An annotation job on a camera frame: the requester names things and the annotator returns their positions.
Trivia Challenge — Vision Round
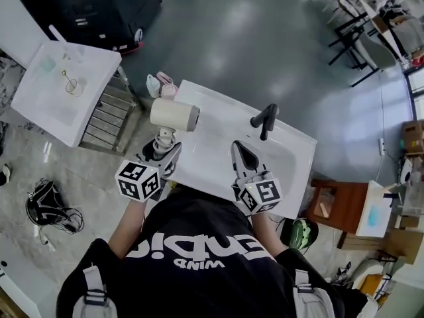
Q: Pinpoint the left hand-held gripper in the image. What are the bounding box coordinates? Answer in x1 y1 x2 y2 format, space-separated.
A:
114 140 183 204

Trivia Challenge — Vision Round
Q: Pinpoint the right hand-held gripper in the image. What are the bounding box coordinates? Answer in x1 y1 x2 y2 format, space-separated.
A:
230 140 284 216

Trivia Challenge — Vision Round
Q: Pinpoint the cream hair dryer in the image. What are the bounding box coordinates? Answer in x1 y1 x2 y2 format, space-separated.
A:
150 97 201 156

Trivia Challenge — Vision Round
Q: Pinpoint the person's left forearm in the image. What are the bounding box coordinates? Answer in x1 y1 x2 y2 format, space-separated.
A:
107 197 150 262

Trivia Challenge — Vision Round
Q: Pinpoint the person's right forearm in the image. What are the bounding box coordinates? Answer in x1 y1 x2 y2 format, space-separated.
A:
248 209 286 262

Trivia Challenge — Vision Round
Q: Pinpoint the white sink counter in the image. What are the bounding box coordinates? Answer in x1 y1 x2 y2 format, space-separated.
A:
161 79 319 220

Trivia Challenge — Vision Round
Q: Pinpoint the black faucet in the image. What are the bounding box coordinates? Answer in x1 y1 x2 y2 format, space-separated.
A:
250 103 280 142

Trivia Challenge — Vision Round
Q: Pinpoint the pale blue bottle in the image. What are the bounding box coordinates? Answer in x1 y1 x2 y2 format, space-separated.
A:
146 74 162 99

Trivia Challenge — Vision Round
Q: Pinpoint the green striped helmet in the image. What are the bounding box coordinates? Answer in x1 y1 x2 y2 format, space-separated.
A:
287 217 319 250

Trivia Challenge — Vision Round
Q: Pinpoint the clear glass cup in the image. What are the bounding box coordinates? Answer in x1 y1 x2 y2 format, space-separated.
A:
64 77 88 98

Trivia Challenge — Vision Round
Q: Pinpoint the brown wooden stool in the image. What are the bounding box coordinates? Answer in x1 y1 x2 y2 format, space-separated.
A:
305 178 370 235

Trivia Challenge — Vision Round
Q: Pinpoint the person's black printed t-shirt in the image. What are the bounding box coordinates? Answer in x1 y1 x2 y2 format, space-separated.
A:
56 186 369 318

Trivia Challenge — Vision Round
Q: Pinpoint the gold spoon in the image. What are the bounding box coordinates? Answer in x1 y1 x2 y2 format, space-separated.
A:
60 70 79 93

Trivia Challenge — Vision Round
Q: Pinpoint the white washbasin with metal cabinet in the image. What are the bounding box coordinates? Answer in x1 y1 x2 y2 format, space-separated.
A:
11 39 140 156

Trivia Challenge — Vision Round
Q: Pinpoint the white board with blue patch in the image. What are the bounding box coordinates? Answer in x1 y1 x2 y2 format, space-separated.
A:
355 180 394 239

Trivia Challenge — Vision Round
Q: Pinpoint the pale green soap dish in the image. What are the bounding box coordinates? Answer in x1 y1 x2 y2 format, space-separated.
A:
39 56 58 75

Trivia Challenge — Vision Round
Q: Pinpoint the black and white shoe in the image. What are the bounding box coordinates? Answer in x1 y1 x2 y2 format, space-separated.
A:
0 163 13 187

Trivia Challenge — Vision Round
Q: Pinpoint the black mobile machine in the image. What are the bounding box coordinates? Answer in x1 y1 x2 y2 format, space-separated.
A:
12 0 164 56

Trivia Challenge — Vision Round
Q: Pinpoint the white faucet lever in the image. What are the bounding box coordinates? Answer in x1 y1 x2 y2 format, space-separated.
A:
48 25 66 43

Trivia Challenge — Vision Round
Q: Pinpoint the grey chair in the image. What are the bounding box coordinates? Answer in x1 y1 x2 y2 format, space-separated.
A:
356 32 398 73

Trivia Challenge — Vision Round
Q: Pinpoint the flat brown cardboard box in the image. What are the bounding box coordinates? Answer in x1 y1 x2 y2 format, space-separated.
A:
337 223 424 266

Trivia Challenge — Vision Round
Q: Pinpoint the black headset with cables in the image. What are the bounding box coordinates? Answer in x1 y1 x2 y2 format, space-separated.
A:
25 177 85 235

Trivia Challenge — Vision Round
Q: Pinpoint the grey backpack strap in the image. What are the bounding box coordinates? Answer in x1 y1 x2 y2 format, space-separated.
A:
72 264 119 318
291 268 336 318

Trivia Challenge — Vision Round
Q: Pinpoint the black frame table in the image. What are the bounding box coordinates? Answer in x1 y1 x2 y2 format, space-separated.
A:
327 0 382 89

